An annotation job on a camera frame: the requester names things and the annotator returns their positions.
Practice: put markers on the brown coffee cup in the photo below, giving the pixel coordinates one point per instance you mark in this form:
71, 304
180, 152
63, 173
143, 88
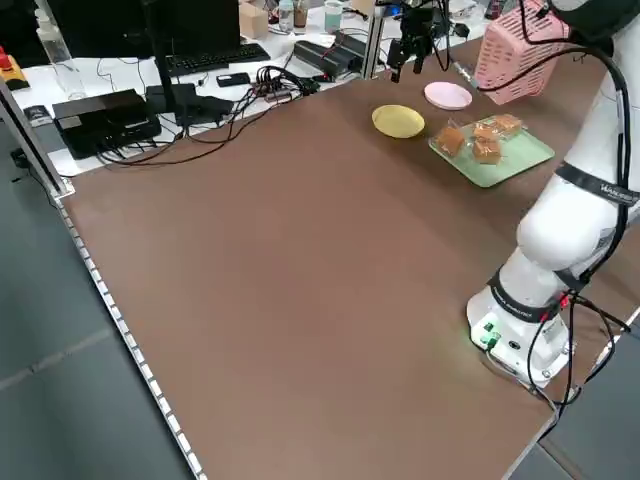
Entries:
301, 14

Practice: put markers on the black phone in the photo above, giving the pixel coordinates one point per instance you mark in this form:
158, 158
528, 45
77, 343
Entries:
233, 79

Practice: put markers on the aluminium frame post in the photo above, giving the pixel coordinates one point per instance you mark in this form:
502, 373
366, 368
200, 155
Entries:
35, 145
374, 40

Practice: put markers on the black dock box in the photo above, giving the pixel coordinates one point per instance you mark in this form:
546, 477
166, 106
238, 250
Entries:
105, 122

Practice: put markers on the small pink plastic basket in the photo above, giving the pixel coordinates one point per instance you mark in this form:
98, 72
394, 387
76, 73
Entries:
510, 60

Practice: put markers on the teal cup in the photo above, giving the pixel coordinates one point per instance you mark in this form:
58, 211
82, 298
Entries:
333, 15

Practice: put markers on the black keyboard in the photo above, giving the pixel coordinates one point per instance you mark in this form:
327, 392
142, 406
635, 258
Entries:
215, 57

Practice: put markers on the green rectangular tray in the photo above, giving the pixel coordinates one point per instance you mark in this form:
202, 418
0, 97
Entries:
520, 160

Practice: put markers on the small drink bottle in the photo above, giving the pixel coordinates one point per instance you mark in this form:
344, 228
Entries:
285, 15

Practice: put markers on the small cardboard box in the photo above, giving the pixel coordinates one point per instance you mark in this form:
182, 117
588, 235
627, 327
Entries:
253, 21

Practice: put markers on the black monitor with stand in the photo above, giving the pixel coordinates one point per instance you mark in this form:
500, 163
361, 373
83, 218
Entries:
150, 25

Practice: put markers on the red emergency stop button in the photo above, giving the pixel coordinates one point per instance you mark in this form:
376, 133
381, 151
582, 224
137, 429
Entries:
11, 67

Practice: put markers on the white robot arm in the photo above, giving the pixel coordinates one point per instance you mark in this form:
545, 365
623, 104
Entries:
550, 235

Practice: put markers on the black power supply unit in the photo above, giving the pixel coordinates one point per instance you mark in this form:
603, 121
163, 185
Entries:
352, 45
320, 57

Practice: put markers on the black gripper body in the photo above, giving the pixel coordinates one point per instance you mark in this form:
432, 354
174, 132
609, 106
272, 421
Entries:
417, 25

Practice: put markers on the small red object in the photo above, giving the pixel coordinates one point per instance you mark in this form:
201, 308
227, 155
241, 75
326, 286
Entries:
496, 7

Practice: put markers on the yellow round plate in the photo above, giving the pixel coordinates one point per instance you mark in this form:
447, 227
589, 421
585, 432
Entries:
398, 121

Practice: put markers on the pinkish white round plate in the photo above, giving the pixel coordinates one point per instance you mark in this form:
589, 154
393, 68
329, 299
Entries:
448, 95

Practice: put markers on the small dark card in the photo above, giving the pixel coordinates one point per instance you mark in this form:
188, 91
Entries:
39, 115

